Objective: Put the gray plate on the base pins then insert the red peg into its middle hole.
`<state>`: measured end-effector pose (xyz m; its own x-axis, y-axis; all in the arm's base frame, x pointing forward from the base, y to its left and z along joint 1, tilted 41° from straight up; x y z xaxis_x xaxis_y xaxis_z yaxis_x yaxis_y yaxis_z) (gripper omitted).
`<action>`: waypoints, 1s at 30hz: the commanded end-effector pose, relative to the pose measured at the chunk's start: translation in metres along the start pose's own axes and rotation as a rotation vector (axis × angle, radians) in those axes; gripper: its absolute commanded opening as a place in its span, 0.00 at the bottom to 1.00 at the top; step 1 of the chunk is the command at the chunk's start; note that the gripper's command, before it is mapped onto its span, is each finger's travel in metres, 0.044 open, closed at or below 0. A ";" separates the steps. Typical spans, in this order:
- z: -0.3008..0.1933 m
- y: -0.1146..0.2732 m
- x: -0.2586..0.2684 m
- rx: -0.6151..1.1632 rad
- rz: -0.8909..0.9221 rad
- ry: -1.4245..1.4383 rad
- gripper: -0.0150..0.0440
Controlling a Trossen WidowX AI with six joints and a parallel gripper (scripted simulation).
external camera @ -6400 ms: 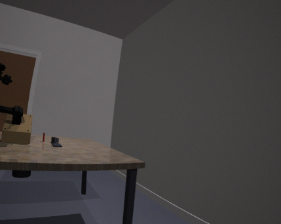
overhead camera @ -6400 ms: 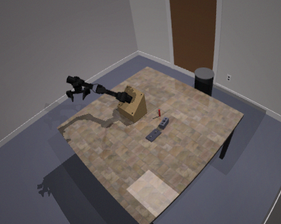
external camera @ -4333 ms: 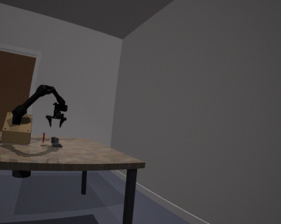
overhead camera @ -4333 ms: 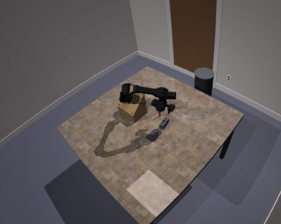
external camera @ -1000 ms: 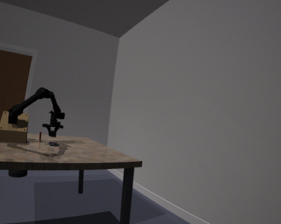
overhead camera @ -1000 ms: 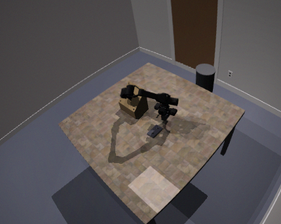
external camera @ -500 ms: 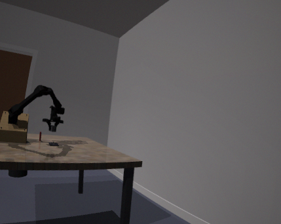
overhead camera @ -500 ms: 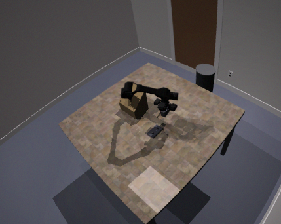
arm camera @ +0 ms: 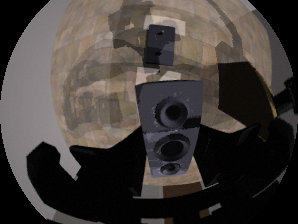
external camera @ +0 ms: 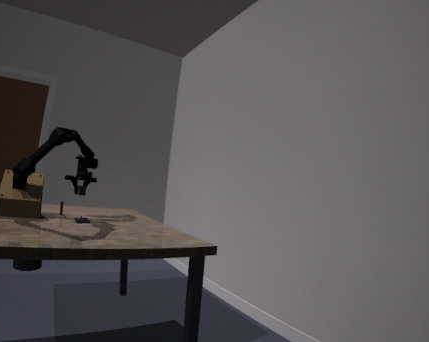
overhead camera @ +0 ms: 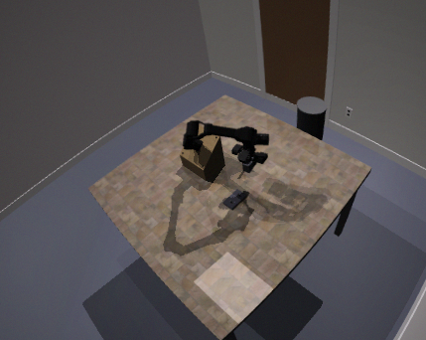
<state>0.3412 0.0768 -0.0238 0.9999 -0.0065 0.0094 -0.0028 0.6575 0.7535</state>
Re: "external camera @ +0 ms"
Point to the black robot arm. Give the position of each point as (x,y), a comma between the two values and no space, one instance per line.
(58,136)

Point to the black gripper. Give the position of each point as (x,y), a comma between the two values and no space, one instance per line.
(74,179)

